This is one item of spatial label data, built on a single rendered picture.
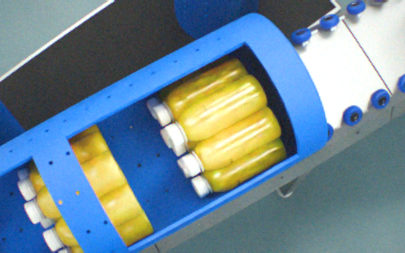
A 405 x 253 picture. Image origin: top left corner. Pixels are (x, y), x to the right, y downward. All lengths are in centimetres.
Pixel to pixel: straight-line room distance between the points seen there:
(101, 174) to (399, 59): 73
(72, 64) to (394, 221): 125
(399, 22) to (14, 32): 153
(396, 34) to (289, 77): 48
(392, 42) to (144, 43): 104
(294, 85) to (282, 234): 124
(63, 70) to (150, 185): 104
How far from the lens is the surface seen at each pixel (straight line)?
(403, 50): 154
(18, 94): 232
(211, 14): 209
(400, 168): 244
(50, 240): 119
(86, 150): 119
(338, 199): 236
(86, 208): 108
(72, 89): 228
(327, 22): 146
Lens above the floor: 227
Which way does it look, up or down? 74 degrees down
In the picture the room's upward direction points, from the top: 3 degrees clockwise
